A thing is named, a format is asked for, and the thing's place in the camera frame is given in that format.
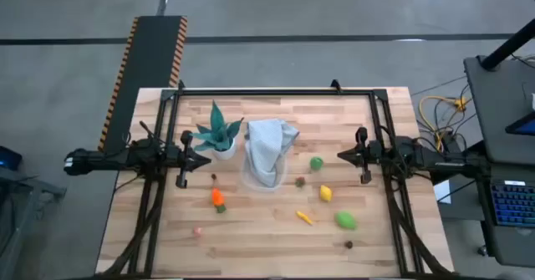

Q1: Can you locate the green toy lime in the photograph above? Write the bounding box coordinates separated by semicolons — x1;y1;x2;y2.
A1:
334;211;359;232

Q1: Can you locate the yellow toy banana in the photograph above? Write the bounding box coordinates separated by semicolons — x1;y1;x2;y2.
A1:
296;210;314;227

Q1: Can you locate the clear plastic tupperware container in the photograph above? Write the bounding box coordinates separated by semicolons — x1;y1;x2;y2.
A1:
241;154;289;192

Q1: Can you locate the orange and green toy carrot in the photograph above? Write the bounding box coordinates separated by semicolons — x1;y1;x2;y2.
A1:
211;186;227;214

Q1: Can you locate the backlit computer keyboard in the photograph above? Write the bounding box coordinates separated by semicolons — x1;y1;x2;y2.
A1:
489;178;535;227

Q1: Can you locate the black aluminium table frame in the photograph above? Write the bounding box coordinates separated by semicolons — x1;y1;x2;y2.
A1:
95;86;456;280

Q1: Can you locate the green snake plant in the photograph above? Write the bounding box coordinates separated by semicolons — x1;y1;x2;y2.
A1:
190;99;245;152

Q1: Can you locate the yellow cable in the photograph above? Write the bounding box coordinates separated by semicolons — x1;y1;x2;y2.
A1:
419;94;468;152

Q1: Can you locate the blue screen laptop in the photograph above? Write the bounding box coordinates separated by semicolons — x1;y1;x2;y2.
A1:
504;111;535;137

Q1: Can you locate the black mat with hazard stripes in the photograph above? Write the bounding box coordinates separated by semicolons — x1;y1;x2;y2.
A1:
98;15;188;164

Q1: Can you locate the white plant pot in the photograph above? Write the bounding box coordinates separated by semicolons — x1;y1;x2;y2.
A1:
211;140;237;161

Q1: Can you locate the dark device with blue light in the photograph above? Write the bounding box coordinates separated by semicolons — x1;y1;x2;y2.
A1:
0;145;24;172

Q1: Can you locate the grey metal stand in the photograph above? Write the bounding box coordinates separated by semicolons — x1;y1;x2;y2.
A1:
0;166;68;280

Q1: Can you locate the black pole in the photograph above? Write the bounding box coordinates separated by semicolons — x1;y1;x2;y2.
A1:
479;18;535;71

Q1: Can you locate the white paper sheet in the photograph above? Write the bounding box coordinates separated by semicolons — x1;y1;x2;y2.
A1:
433;179;452;205

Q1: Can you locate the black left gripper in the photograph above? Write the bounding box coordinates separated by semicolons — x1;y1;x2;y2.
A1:
166;130;212;189

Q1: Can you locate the grey dish cloth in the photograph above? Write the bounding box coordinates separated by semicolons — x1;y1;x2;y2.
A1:
243;118;300;188

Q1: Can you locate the grey side desk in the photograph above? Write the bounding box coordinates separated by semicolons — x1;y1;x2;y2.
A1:
462;55;535;268

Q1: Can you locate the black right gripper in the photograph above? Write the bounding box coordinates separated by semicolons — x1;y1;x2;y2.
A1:
337;127;384;185

